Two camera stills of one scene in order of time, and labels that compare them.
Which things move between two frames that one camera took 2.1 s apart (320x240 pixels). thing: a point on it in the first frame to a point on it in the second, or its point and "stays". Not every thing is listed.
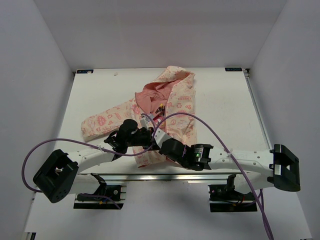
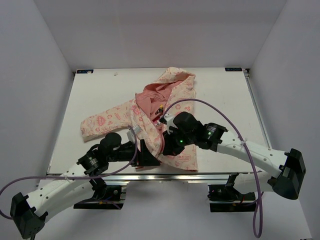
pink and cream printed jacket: [164, 111] stays
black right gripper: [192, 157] to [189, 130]
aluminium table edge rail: [179, 178] stays
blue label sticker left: [86, 71] stays
